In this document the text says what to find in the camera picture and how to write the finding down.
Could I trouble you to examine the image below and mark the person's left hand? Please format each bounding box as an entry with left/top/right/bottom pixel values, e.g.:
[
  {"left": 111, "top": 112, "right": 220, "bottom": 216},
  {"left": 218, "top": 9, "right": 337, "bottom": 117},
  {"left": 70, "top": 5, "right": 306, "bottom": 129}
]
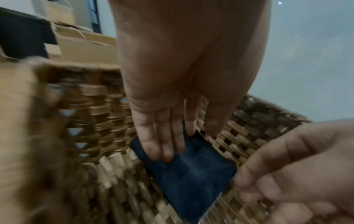
[{"left": 108, "top": 0, "right": 273, "bottom": 163}]

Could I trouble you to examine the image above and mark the person's right hand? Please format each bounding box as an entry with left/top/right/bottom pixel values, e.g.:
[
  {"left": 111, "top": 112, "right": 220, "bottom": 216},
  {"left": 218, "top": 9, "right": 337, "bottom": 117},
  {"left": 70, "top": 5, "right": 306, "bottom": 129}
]
[{"left": 235, "top": 120, "right": 354, "bottom": 224}]

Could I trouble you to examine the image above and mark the black box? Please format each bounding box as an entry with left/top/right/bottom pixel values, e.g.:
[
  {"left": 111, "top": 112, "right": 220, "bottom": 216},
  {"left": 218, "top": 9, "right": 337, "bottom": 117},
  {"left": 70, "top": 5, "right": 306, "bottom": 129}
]
[{"left": 0, "top": 6, "right": 58, "bottom": 60}]

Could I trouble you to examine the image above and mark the white appliance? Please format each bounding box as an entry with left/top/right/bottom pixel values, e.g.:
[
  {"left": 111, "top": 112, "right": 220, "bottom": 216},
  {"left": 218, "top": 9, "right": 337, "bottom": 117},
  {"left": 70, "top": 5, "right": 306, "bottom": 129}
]
[{"left": 30, "top": 0, "right": 76, "bottom": 24}]

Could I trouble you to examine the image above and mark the dark blue frame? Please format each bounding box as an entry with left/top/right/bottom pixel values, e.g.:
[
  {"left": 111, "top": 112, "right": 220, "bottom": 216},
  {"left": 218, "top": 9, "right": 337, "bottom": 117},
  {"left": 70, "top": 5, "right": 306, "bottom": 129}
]
[{"left": 88, "top": 0, "right": 102, "bottom": 34}]

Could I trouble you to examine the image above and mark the dark blue folded cloth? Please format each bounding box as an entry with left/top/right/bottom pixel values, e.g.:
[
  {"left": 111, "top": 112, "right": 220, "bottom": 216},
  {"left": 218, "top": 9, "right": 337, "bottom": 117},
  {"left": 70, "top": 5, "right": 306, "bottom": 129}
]
[{"left": 130, "top": 129, "right": 238, "bottom": 224}]

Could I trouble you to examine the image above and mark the brown cardboard box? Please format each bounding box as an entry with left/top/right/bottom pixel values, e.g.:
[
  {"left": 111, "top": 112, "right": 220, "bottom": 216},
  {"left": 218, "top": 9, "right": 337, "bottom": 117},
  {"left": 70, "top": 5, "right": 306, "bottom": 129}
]
[{"left": 44, "top": 21, "right": 120, "bottom": 64}]

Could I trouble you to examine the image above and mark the brown woven wicker basket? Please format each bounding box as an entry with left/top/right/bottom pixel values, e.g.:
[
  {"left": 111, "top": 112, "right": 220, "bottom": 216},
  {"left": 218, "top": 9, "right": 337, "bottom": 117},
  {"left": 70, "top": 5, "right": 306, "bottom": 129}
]
[{"left": 0, "top": 55, "right": 313, "bottom": 224}]

